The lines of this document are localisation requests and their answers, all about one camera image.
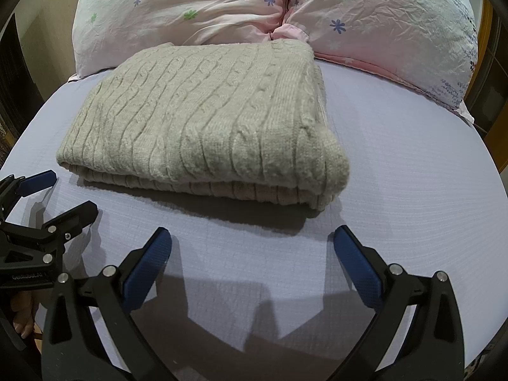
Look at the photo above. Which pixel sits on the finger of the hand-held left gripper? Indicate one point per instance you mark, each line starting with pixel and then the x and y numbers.
pixel 37 182
pixel 75 216

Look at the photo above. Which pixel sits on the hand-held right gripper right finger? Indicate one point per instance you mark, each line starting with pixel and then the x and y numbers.
pixel 357 266

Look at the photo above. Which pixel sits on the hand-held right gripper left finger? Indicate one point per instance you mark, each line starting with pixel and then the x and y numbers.
pixel 147 268

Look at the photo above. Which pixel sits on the person's left hand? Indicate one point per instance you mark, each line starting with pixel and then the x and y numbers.
pixel 23 319

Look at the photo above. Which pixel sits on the bed with lavender sheet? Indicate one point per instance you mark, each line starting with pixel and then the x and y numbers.
pixel 405 198

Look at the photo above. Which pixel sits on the dark wooden furniture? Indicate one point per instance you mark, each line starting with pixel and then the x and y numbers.
pixel 16 71

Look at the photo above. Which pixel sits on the white floral tree-print pillow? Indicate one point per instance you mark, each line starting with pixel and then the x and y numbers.
pixel 178 12

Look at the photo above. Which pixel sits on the wooden headboard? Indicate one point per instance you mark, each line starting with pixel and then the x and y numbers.
pixel 494 87

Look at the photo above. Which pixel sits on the pink floral pillow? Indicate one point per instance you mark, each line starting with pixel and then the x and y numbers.
pixel 389 27

